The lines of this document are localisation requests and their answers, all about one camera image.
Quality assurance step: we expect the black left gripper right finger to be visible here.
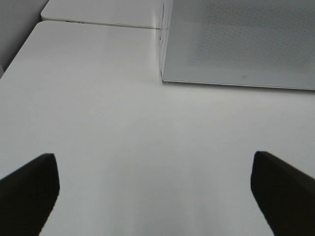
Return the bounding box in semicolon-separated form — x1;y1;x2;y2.
251;151;315;236

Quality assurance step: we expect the white microwave oven body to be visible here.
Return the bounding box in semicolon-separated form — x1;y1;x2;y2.
157;0;173;80

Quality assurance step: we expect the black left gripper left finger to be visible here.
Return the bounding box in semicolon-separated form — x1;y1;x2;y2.
0;153;60;236

